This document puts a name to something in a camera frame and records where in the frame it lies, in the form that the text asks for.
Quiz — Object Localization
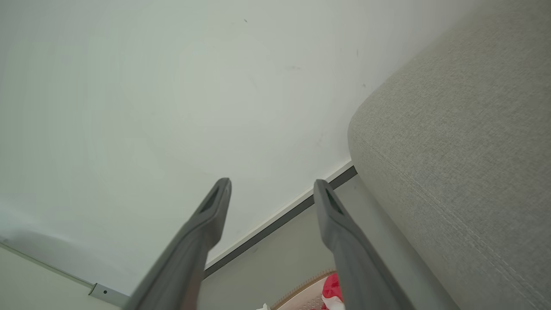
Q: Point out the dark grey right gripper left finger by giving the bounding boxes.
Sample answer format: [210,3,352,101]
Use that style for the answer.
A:
[124,177,232,310]

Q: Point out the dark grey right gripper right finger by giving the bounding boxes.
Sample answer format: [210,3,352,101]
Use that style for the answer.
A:
[313,179,416,310]

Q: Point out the red basketball jersey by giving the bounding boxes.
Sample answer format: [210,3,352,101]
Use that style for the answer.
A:
[322,273,345,310]

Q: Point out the wicker laundry basket white lining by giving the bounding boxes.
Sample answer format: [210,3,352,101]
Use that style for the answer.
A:
[270,269,345,310]

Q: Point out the light grey fabric sofa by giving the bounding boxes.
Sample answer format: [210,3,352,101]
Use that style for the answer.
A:
[347,0,551,310]

